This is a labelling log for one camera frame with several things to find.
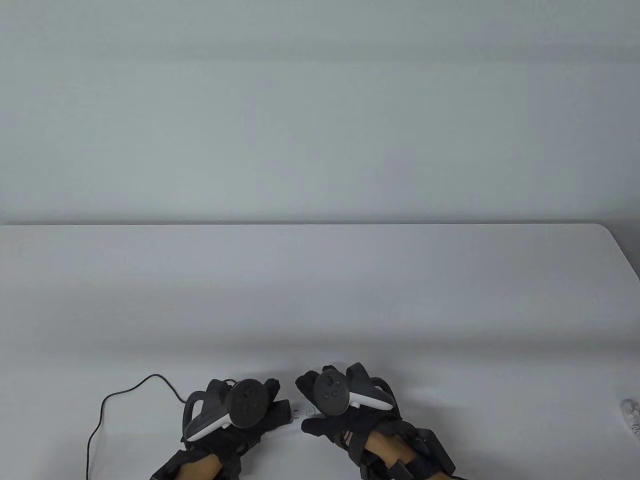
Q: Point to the person's right hand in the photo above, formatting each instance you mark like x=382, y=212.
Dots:
x=330, y=430

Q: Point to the person's left hand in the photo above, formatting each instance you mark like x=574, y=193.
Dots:
x=250, y=437

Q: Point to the white power strip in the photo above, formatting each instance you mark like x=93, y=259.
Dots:
x=306, y=412

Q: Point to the black power adapter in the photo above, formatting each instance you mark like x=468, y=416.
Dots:
x=284, y=412

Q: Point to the person's right forearm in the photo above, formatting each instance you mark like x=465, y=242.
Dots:
x=387, y=445

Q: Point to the person's left forearm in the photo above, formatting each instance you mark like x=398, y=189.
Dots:
x=200, y=467

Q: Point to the grey and white left controller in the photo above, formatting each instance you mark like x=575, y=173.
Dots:
x=247, y=405

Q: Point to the grey and white controller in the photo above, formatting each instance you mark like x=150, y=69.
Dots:
x=331, y=392
x=247, y=405

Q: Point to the grey and white right controller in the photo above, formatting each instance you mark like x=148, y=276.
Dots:
x=331, y=392

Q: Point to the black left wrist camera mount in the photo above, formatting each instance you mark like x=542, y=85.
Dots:
x=170, y=467

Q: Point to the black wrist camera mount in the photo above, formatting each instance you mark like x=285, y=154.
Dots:
x=170, y=467
x=430, y=455

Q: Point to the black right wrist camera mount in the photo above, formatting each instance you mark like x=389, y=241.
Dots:
x=430, y=455

